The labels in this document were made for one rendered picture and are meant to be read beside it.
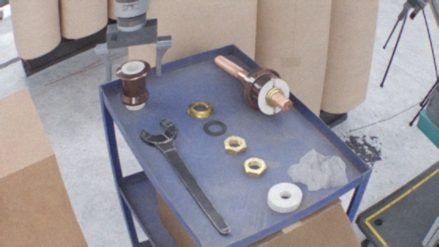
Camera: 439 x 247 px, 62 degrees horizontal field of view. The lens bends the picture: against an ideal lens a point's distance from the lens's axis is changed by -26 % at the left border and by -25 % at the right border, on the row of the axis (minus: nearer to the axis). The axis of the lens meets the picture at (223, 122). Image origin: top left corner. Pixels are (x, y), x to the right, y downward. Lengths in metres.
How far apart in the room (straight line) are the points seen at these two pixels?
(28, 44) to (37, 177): 2.06
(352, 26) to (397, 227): 1.00
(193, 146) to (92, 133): 1.52
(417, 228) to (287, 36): 0.98
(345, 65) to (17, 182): 1.69
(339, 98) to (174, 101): 1.26
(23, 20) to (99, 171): 1.28
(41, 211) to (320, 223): 0.71
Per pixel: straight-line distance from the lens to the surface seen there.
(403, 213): 1.81
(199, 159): 1.06
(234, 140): 1.09
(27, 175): 1.07
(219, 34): 1.55
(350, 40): 2.16
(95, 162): 2.38
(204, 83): 1.29
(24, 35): 3.04
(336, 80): 2.27
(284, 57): 1.85
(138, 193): 1.49
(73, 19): 3.12
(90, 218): 2.11
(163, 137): 1.09
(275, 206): 0.94
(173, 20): 1.48
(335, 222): 1.05
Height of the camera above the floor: 1.59
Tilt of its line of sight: 38 degrees down
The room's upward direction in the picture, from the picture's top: 2 degrees clockwise
